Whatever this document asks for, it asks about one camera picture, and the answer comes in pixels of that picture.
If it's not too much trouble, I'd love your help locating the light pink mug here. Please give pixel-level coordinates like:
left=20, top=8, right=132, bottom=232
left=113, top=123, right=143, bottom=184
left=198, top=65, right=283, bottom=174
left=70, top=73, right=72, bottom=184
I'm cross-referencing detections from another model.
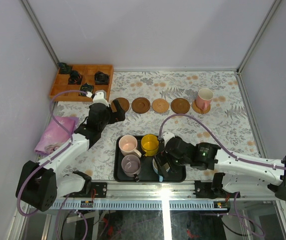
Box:
left=118, top=135, right=142, bottom=158

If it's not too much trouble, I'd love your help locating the aluminium front frame rail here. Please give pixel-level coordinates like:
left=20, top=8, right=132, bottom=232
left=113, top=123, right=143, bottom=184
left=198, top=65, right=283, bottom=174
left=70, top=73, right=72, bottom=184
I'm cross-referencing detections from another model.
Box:
left=20, top=178, right=286, bottom=201

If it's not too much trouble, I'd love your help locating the mauve mug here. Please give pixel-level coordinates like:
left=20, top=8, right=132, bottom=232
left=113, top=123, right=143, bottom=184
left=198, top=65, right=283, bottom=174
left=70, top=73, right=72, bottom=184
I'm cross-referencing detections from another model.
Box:
left=121, top=154, right=141, bottom=182

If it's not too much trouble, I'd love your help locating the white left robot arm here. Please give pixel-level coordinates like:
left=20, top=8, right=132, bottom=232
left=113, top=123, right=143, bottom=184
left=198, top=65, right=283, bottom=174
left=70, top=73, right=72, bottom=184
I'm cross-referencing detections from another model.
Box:
left=16, top=99, right=125, bottom=215

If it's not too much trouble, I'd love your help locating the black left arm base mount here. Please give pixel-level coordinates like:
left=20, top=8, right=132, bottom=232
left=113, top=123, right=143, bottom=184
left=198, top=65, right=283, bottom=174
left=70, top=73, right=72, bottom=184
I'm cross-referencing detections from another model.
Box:
left=81, top=182, right=108, bottom=199

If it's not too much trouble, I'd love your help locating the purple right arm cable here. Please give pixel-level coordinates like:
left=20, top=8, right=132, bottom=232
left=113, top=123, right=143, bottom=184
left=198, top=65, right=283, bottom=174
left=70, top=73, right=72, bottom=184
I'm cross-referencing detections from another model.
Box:
left=158, top=113, right=286, bottom=237

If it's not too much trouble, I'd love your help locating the brown wooden coaster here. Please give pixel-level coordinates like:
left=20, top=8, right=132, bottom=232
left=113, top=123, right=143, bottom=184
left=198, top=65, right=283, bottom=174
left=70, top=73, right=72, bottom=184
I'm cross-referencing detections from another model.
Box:
left=111, top=97, right=130, bottom=112
left=132, top=97, right=151, bottom=114
left=171, top=98, right=190, bottom=114

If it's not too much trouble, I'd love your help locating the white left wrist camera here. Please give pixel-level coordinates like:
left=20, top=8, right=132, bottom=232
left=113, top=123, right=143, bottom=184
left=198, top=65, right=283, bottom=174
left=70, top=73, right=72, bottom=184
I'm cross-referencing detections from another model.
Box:
left=86, top=90, right=109, bottom=107

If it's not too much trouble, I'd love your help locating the purple patterned cloth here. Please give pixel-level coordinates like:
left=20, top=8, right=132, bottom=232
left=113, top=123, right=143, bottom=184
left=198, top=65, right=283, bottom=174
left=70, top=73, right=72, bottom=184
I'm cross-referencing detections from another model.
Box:
left=34, top=116, right=79, bottom=156

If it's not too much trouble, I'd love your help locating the pink mug cream inside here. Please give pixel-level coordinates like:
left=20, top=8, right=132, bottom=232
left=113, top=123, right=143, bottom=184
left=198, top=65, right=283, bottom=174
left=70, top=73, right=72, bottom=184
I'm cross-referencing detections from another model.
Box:
left=196, top=88, right=213, bottom=111

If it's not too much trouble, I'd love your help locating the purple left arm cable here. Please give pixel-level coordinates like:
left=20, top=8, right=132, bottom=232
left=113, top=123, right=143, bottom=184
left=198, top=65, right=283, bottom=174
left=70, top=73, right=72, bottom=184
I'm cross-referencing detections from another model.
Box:
left=16, top=90, right=93, bottom=240

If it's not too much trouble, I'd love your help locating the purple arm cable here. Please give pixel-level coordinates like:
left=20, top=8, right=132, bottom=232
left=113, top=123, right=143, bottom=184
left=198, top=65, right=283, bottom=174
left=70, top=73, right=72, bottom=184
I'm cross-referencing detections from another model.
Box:
left=16, top=90, right=93, bottom=240
left=158, top=113, right=286, bottom=237

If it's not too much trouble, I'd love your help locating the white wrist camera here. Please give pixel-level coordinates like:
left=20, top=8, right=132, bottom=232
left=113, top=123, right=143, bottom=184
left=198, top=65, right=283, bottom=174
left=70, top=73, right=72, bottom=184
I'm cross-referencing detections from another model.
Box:
left=158, top=132, right=175, bottom=145
left=86, top=90, right=109, bottom=107

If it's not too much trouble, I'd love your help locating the dark rolled fabric bundle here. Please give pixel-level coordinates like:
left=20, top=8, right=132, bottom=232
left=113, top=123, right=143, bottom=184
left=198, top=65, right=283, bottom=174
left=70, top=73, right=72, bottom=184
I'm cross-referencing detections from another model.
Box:
left=68, top=70, right=83, bottom=85
left=94, top=71, right=110, bottom=85
left=58, top=62, right=72, bottom=75

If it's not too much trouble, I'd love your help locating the blue mug cream inside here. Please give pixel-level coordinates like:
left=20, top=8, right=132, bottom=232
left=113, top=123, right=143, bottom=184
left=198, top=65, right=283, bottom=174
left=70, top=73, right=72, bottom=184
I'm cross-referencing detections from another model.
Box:
left=152, top=157, right=170, bottom=182

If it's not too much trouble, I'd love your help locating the orange wooden divided tray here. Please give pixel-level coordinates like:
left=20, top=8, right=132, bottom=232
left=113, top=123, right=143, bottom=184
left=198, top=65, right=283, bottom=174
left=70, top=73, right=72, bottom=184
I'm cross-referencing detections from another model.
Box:
left=49, top=63, right=114, bottom=101

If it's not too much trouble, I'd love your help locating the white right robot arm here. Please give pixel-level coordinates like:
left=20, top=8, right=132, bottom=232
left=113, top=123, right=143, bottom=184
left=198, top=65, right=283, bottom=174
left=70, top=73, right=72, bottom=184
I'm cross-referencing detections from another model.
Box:
left=154, top=132, right=286, bottom=201

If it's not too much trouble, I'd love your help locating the yellow glass cup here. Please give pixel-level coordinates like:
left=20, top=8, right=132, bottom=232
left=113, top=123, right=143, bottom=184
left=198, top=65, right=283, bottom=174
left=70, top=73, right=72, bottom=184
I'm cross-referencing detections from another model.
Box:
left=141, top=134, right=159, bottom=157

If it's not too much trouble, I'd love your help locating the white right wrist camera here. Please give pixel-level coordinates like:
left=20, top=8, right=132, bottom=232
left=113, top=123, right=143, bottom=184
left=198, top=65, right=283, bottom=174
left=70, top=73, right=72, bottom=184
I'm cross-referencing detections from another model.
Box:
left=158, top=132, right=175, bottom=145

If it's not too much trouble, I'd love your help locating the black serving tray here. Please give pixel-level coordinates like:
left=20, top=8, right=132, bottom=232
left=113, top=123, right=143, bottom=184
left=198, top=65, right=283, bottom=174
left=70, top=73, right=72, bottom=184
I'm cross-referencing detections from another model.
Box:
left=113, top=136, right=186, bottom=183

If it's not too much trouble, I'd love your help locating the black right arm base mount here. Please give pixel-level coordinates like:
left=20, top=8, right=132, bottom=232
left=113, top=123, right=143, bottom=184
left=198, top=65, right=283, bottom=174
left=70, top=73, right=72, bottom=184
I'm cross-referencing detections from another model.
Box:
left=193, top=172, right=236, bottom=199

